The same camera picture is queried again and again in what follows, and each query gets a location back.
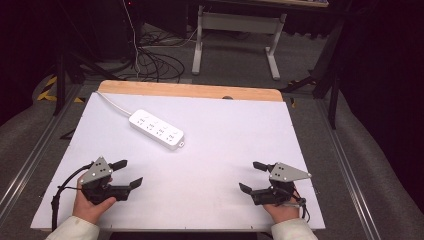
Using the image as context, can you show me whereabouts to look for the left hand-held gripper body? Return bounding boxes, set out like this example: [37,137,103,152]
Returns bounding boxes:
[79,156,131,206]

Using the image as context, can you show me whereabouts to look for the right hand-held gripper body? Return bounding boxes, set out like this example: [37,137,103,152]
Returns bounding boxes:
[250,162,313,206]

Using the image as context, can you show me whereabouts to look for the person's left hand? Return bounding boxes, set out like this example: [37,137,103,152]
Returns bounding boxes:
[72,174,118,225]

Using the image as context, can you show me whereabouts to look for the person's right hand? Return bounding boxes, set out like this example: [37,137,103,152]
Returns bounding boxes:
[262,195,302,224]

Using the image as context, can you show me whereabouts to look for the white power strip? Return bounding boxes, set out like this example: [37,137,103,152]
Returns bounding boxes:
[128,108,186,152]

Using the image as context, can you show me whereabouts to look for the white table cover sheet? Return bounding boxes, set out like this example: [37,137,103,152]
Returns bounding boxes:
[30,91,326,232]

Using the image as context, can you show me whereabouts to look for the black metal stand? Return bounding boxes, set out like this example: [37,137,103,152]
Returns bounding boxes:
[279,18,346,130]

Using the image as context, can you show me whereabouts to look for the black tripod stand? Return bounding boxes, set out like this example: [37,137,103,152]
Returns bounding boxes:
[53,29,126,117]

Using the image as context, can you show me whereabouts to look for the black curtain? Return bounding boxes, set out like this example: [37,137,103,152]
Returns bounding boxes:
[336,0,424,214]
[0,0,68,126]

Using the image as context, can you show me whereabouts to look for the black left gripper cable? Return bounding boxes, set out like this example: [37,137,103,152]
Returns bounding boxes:
[50,161,95,232]

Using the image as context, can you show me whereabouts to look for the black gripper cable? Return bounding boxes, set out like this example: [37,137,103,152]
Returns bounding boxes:
[50,161,95,232]
[292,187,312,224]

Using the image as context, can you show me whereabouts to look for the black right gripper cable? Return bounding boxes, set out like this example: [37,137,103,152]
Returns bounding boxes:
[292,187,312,224]

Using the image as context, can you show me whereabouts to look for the white power strip cable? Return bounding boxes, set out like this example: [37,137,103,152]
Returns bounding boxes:
[96,91,133,118]

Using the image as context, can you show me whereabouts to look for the metal floor rail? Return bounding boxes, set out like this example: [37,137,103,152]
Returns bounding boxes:
[315,99,379,240]
[0,83,84,216]

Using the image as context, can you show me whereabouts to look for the black cables tangle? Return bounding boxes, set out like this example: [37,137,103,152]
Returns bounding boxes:
[135,24,186,83]

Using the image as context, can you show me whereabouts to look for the thin white hanging cable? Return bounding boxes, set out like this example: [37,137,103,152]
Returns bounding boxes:
[121,0,141,78]

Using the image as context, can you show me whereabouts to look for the white metal desk frame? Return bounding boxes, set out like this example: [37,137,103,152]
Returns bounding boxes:
[191,4,288,81]

